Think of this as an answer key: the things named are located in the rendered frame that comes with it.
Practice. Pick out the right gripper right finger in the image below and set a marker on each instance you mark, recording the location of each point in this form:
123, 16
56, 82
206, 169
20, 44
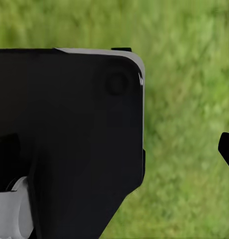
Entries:
224, 146

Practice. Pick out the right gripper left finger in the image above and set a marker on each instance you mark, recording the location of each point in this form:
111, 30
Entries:
9, 150

